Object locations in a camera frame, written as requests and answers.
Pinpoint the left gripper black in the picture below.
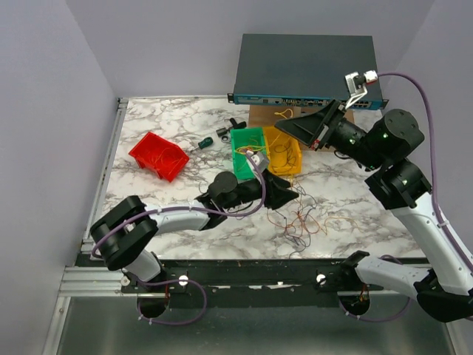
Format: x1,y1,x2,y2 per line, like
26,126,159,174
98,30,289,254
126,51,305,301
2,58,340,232
222,168,298,210

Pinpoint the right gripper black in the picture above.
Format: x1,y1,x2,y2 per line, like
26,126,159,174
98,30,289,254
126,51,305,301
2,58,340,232
275,96,384,170

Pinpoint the orange cable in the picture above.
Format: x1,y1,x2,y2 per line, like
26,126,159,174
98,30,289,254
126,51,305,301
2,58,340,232
147,146,322,237

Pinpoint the yellow cable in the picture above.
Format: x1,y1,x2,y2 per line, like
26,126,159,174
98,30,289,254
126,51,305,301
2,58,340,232
236,106,365,234

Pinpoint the yellow plastic bin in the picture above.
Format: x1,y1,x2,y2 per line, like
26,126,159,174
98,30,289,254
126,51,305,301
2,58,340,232
262,126,302,176

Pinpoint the green plastic bin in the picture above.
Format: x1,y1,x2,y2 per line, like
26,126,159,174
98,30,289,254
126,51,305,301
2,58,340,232
231,127,267,180

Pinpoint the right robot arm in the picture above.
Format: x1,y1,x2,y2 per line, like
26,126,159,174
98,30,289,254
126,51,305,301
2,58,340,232
274,101,472,322

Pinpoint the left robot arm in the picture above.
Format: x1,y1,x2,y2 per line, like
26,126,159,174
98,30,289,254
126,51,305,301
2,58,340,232
89,170,299,292

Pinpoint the wooden board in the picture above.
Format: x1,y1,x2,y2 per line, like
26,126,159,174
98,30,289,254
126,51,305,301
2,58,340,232
248,106,358,152

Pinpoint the red plastic bin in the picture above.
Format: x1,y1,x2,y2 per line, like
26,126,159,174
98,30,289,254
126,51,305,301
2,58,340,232
129,132,189,183

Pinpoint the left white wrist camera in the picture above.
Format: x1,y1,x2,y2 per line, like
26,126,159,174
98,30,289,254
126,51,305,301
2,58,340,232
245,150,270,173

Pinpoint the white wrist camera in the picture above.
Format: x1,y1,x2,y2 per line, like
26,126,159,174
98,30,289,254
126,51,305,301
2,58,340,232
344,70,378,109
245,150,270,173

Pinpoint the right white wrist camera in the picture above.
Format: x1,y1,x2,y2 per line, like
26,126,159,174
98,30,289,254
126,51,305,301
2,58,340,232
344,70,378,109

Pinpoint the blue network switch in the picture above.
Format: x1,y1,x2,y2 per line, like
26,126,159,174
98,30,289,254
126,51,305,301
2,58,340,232
227,34,378,107

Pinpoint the black T-handle tool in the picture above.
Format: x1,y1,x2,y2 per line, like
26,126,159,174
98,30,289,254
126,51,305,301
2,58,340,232
216,118,247,143

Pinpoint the green handled screwdriver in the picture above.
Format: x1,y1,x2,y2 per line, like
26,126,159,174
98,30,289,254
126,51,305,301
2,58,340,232
192,137,214,152

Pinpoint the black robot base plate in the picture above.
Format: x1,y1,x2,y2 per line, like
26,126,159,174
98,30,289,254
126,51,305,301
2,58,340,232
118,259,382,310

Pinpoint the aluminium frame rail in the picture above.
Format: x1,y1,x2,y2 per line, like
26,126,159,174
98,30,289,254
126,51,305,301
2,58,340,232
58,264,407,297

